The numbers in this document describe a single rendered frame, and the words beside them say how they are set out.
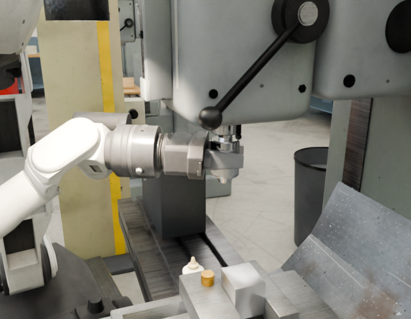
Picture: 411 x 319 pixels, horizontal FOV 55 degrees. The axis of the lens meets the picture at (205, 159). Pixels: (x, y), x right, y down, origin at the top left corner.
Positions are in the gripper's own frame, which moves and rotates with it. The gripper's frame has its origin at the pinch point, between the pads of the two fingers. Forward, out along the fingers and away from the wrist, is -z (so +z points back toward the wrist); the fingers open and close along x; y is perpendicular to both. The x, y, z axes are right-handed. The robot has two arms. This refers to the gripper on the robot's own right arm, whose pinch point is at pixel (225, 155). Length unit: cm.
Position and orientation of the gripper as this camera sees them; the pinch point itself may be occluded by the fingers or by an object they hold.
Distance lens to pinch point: 65.0
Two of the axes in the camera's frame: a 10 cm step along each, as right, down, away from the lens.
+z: -10.0, -0.4, 0.8
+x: 0.9, -3.2, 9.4
